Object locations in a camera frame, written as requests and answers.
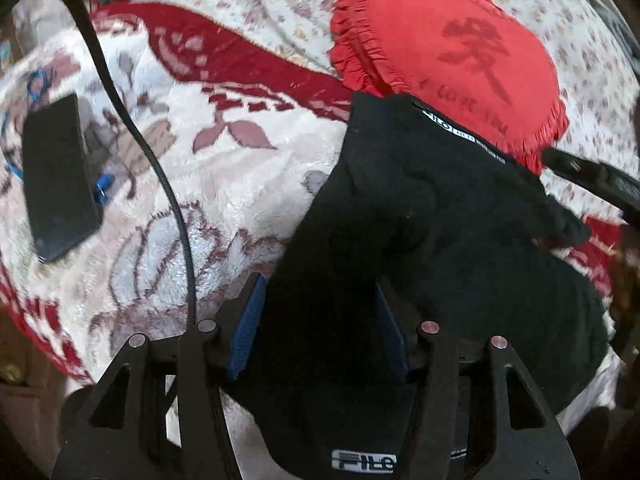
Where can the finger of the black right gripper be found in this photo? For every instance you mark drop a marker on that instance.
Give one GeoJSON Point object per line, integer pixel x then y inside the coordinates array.
{"type": "Point", "coordinates": [600, 179]}

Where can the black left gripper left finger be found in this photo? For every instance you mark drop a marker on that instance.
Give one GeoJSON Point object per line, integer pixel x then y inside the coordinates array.
{"type": "Point", "coordinates": [156, 412]}

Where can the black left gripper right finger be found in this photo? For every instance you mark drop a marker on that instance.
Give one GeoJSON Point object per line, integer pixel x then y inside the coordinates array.
{"type": "Point", "coordinates": [477, 412]}

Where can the black pants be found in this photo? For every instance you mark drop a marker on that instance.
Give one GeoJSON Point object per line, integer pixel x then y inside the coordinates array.
{"type": "Point", "coordinates": [418, 216]}

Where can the black smartphone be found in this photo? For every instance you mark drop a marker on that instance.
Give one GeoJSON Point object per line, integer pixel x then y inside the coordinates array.
{"type": "Point", "coordinates": [57, 184]}

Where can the red heart ruffled pillow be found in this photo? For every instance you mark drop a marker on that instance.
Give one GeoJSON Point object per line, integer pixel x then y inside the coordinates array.
{"type": "Point", "coordinates": [466, 58]}

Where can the red white floral blanket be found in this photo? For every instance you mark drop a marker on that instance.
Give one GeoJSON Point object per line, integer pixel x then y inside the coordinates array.
{"type": "Point", "coordinates": [206, 153]}

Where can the small-flower bed sheet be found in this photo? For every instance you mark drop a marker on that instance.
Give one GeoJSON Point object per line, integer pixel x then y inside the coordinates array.
{"type": "Point", "coordinates": [598, 86]}

